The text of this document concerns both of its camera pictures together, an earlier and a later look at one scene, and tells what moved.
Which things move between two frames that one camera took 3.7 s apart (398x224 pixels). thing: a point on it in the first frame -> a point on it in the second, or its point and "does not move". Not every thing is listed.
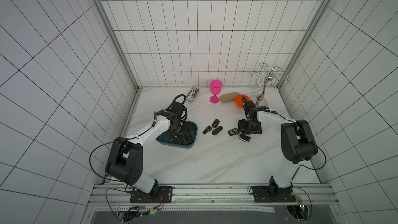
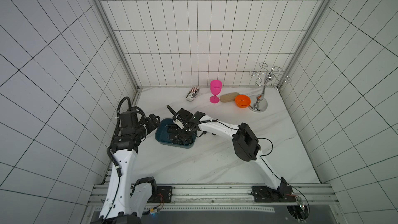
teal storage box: x=164 y=137 does not move
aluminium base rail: x=114 y=198 does not move
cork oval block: x=228 y=97 does not move
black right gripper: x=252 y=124 -> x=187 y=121
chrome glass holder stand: x=270 y=77 does not move
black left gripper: x=171 y=133 -> x=148 y=121
